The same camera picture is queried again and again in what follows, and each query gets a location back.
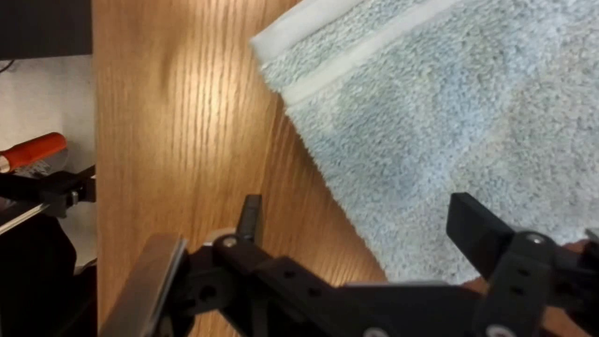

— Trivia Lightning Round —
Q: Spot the black equipment panel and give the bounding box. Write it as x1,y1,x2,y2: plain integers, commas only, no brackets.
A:
0,0,93,61

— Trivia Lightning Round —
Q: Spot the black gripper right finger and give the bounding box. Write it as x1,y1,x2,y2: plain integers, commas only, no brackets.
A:
445,190,599,337

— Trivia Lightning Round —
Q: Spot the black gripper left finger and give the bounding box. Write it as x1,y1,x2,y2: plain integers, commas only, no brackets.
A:
185,192,352,337

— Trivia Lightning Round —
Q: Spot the black clamp orange handle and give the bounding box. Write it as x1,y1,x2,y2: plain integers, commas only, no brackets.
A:
0,131,99,217

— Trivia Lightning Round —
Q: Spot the light blue towel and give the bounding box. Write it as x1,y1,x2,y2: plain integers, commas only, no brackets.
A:
249,0,599,286

